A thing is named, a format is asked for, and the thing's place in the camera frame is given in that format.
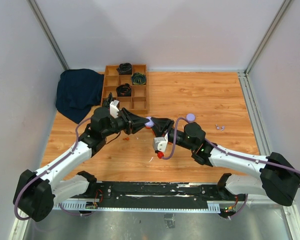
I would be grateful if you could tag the wooden compartment tray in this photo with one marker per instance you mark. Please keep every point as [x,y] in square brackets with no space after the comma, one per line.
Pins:
[128,83]

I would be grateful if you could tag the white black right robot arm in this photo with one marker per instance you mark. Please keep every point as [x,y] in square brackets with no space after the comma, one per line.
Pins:
[267,175]

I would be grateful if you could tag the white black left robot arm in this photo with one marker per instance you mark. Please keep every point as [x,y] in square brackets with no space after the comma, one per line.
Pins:
[39,191]

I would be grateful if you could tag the dark blue cloth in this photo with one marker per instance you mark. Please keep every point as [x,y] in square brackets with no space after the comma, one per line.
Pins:
[78,90]

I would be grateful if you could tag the black rolled belt middle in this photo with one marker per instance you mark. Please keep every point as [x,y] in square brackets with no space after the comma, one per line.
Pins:
[124,90]

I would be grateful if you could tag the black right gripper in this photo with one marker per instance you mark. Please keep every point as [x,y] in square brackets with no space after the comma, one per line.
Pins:
[163,125]

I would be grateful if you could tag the dark green rolled belt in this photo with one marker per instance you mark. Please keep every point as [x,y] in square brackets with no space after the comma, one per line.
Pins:
[138,79]

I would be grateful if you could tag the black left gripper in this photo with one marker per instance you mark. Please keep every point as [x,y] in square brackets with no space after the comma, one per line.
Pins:
[128,117]

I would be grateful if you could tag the black rolled belt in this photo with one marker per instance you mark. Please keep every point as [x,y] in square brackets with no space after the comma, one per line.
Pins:
[125,69]
[124,90]

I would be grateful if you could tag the dark rolled belt lower left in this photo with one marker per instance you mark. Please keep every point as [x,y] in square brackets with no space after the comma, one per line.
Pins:
[107,101]

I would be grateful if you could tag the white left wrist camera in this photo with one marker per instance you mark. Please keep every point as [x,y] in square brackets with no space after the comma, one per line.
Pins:
[114,108]

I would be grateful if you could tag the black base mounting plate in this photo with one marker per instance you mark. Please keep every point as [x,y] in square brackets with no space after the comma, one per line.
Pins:
[154,197]

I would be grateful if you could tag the black rolled belt top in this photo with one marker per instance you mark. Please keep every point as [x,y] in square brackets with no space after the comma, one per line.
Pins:
[125,69]

